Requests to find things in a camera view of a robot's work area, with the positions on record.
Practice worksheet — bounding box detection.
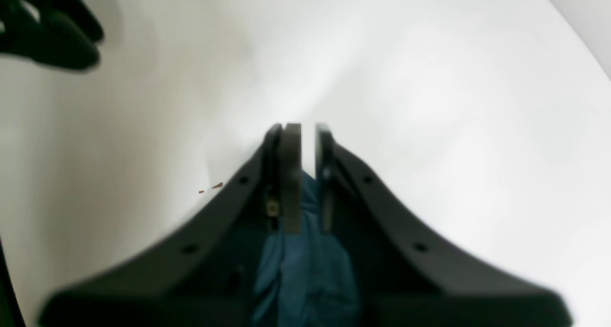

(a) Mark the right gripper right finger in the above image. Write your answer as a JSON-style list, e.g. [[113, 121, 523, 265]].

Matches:
[[315, 123, 572, 327]]

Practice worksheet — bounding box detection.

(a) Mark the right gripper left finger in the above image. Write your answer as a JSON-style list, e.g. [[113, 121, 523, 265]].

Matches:
[[39, 123, 302, 327]]

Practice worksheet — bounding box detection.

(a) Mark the dark blue t-shirt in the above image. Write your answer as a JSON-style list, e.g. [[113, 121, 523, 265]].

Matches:
[[250, 172, 361, 327]]

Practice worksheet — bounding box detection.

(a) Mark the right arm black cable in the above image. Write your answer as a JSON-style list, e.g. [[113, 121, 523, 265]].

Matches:
[[0, 0, 105, 72]]

